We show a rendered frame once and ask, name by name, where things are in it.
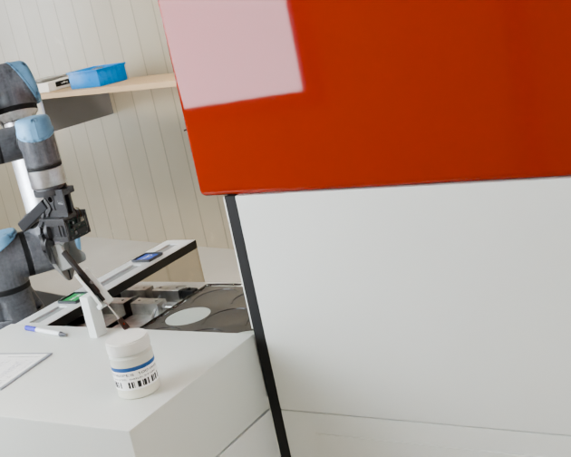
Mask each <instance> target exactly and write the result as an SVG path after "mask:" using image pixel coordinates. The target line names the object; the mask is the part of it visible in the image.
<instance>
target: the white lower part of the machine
mask: <svg viewBox="0 0 571 457"><path fill-rule="evenodd" d="M269 410H270V414H271V418H272V423H273V426H274V431H275V436H276V443H277V447H278V451H279V455H280V457H571V435H563V434H553V433H533V432H523V431H513V430H503V429H493V428H483V427H473V426H463V425H453V424H443V423H424V422H414V421H404V420H393V419H383V418H373V417H363V416H353V415H344V414H334V413H315V412H305V411H295V410H285V409H281V410H279V409H271V408H269Z"/></svg>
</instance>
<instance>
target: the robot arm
mask: <svg viewBox="0 0 571 457"><path fill-rule="evenodd" d="M41 101H42V98H41V94H40V92H39V89H38V86H37V83H36V81H35V79H34V76H33V74H32V72H31V70H30V68H29V67H28V65H27V64H26V63H25V62H23V61H15V62H10V63H9V62H5V63H1V64H0V125H1V127H2V129H0V164H4V163H8V162H12V164H13V167H14V171H15V176H16V179H17V183H18V186H19V190H20V192H21V196H22V199H23V202H24V207H25V211H26V214H25V215H24V217H23V218H22V219H21V220H20V221H19V222H18V226H19V227H20V229H21V230H22V231H21V232H17V230H15V228H6V229H1V230H0V330H1V329H2V328H4V327H6V326H9V325H10V324H16V323H18V322H20V321H22V320H24V319H25V318H27V317H29V316H31V315H32V314H34V313H36V312H38V311H40V310H42V309H43V308H44V303H43V302H42V300H41V299H40V298H39V296H37V294H36V293H35V291H34V289H33V288H32V286H31V282H30V279H29V277H30V276H34V275H37V274H41V273H44V272H47V271H51V270H54V269H56V270H57V271H58V272H59V273H60V274H61V275H62V276H63V277H64V278H65V279H67V280H71V279H73V274H74V269H73V268H72V266H71V265H70V264H69V263H68V262H67V260H66V259H65V258H64V257H63V255H62V251H61V250H60V249H61V248H63V249H64V250H67V251H68V253H69V254H70V255H71V256H72V257H73V259H74V260H75V261H76V262H77V264H79V263H82V262H83V261H85V260H86V255H85V253H84V252H83V251H82V246H81V237H82V236H84V235H86V234H88V233H89V232H91V229H90V225H89V221H88V218H87V214H86V210H85V209H79V208H77V209H75V208H74V206H73V201H72V197H71V192H74V188H73V185H69V186H67V184H66V183H65V182H66V178H65V174H64V170H63V165H62V160H61V156H60V153H59V150H58V146H57V142H56V139H55V136H54V128H53V126H52V123H51V120H50V117H49V116H48V115H47V114H37V112H38V107H37V104H38V103H39V102H41ZM36 114H37V115H36ZM84 216H85V217H84ZM86 223H87V224H86ZM87 226H88V227H87Z"/></svg>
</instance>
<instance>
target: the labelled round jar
mask: <svg viewBox="0 0 571 457"><path fill-rule="evenodd" d="M105 346H106V350H107V354H108V355H109V360H110V364H111V371H112V374H113V378H114V382H115V385H116V388H117V392H118V395H119V397H120V398H123V399H126V400H134V399H140V398H143V397H146V396H148V395H150V394H153V393H155V392H156V391H157V390H158V389H159V388H160V376H159V372H158V368H157V365H156V361H155V357H154V354H153V351H152V347H151V345H150V337H149V333H148V331H147V330H145V329H143V328H131V329H126V330H123V331H120V332H118V333H115V334H113V335H111V336H109V337H108V338H107V339H106V341H105Z"/></svg>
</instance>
